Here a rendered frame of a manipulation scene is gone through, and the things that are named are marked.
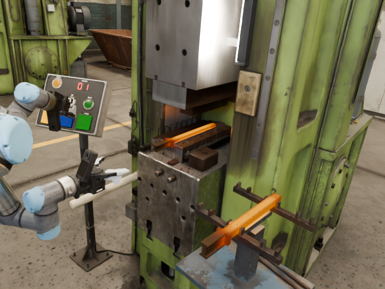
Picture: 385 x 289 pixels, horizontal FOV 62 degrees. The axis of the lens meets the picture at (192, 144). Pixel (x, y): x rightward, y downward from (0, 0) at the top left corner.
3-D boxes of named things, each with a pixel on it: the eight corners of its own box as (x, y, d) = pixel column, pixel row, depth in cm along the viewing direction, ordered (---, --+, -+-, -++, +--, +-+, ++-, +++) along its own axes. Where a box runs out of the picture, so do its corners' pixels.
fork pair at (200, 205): (209, 217, 101) (210, 211, 100) (197, 209, 104) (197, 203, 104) (251, 191, 117) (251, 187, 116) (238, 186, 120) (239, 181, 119)
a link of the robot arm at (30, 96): (7, 94, 116) (22, 76, 116) (27, 102, 127) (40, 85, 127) (20, 107, 114) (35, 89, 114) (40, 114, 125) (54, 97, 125)
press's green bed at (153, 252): (184, 328, 170) (191, 260, 152) (137, 289, 191) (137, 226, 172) (238, 270, 211) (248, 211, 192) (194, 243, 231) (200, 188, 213)
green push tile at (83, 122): (88, 130, 158) (91, 115, 158) (75, 128, 159) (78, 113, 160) (90, 131, 159) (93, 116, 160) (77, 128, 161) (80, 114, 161)
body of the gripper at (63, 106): (74, 99, 142) (59, 91, 130) (70, 118, 141) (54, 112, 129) (59, 97, 143) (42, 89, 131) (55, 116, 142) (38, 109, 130)
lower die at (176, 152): (181, 163, 146) (183, 146, 142) (150, 149, 157) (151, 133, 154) (231, 140, 177) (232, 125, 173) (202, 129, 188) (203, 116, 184)
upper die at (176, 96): (185, 110, 136) (186, 88, 132) (152, 99, 147) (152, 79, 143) (236, 94, 166) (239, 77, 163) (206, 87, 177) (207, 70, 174)
